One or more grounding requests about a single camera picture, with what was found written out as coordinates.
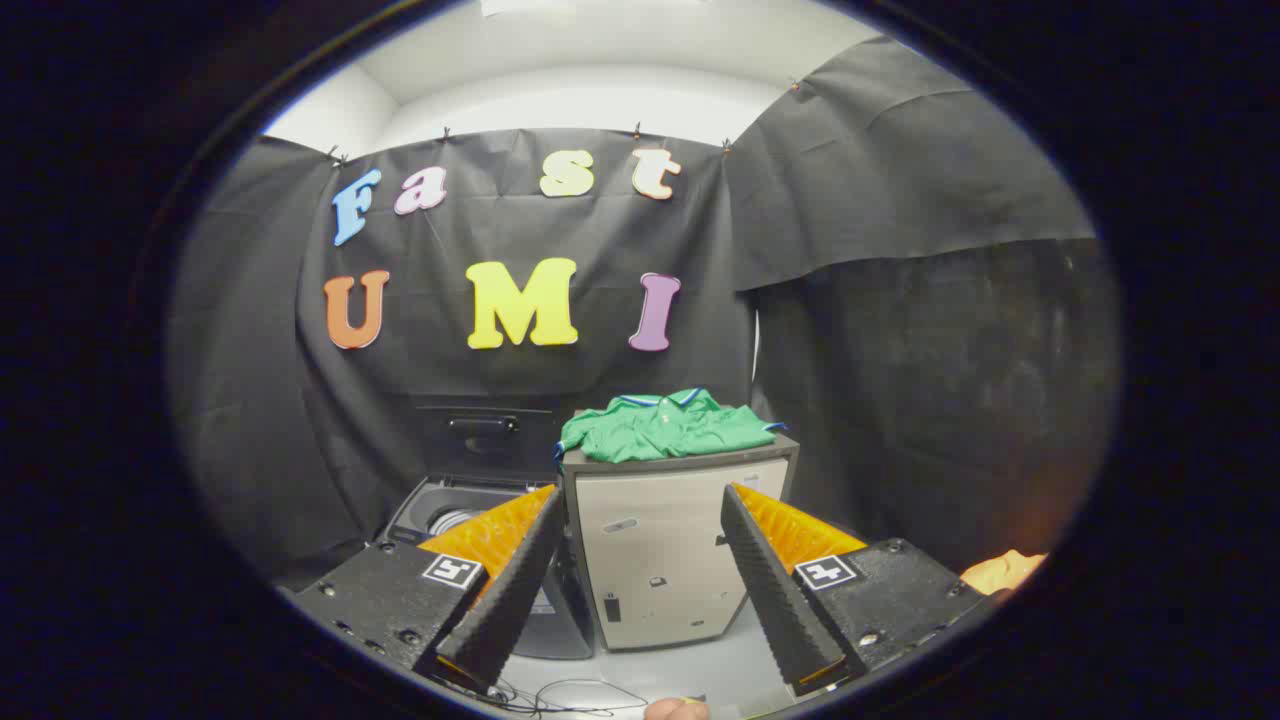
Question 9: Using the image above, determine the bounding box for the orange cloth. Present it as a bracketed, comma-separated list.
[960, 549, 1047, 597]

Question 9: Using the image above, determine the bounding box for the beige cabinet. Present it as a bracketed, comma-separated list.
[562, 432, 801, 653]

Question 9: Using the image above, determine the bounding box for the thin black cable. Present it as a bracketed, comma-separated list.
[488, 677, 653, 717]

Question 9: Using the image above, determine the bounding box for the black washing machine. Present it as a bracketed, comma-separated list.
[378, 472, 597, 661]

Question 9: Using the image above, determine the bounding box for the green polo shirt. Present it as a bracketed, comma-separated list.
[555, 388, 787, 465]

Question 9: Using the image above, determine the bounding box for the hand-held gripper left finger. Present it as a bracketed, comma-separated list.
[290, 484, 568, 693]

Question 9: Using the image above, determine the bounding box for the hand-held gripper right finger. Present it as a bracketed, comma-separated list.
[720, 483, 1001, 698]

